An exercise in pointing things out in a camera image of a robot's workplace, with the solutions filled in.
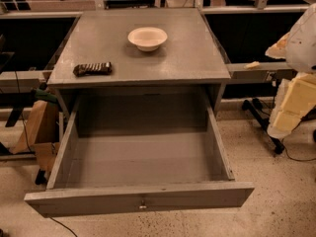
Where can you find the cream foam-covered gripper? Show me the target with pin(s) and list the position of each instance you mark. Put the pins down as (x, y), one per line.
(302, 46)

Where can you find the grey top drawer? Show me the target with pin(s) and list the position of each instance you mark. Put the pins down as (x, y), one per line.
(119, 150)

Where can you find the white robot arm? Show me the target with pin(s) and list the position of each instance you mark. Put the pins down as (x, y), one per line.
(298, 46)

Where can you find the metal drawer knob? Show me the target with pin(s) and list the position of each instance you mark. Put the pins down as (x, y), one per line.
(143, 205)

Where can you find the black metal stand leg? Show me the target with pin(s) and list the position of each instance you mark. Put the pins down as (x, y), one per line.
(256, 109)

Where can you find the small yellow foam piece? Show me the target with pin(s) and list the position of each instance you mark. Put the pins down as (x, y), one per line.
(252, 65)

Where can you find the white ceramic bowl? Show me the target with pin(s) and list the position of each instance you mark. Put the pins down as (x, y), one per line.
(147, 38)

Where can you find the brown cardboard box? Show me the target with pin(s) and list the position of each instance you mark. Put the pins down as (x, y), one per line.
(41, 134)

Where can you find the green handled tool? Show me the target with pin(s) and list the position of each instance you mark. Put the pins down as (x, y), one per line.
(43, 95)

